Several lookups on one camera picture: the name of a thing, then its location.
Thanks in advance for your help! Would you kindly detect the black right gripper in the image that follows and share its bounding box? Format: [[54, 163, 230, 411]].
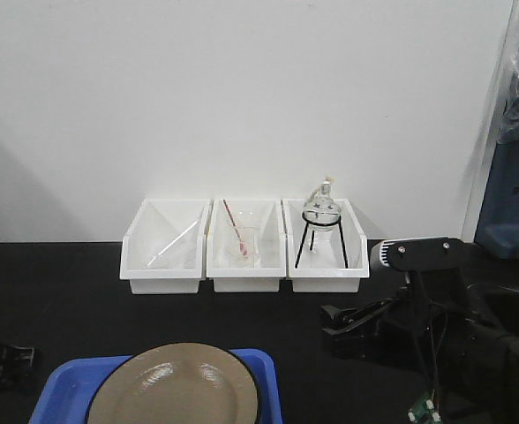
[[319, 269, 474, 367]]

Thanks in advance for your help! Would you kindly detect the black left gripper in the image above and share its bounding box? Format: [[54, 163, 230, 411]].
[[0, 343, 36, 390]]

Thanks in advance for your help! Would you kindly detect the blue plastic tray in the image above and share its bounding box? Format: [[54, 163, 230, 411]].
[[29, 348, 283, 424]]

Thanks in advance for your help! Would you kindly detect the beige plate with black rim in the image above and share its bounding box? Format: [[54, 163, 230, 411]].
[[85, 342, 262, 423]]

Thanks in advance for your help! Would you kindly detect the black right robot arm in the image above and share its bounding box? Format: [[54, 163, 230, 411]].
[[320, 269, 519, 423]]

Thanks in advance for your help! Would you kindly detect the right white storage bin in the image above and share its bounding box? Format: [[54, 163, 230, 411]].
[[282, 199, 370, 292]]

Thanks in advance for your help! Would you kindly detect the white storage bin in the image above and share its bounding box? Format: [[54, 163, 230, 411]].
[[282, 199, 370, 292], [119, 199, 211, 294], [206, 198, 287, 292]]

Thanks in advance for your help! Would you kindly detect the green right circuit board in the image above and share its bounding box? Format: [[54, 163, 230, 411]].
[[407, 389, 443, 424]]

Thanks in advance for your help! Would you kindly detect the glass alcohol lamp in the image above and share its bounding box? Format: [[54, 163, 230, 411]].
[[302, 177, 342, 231]]

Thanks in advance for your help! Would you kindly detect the middle white storage bin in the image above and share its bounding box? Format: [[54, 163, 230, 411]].
[[206, 198, 287, 292]]

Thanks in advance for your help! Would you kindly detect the clear glass beaker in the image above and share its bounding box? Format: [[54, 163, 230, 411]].
[[225, 227, 260, 269]]

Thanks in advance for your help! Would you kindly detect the black sink basin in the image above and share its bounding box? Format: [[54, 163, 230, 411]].
[[466, 283, 519, 337]]

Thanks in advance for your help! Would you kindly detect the glass stirring rod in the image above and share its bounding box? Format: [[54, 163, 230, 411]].
[[146, 221, 199, 269]]

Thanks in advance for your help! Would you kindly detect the left white storage bin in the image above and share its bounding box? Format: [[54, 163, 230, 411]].
[[119, 199, 211, 294]]

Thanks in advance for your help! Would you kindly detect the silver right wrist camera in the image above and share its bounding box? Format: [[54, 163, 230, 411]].
[[369, 237, 468, 272]]

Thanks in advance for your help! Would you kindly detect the black wire tripod stand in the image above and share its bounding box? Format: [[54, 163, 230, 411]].
[[294, 212, 349, 269]]

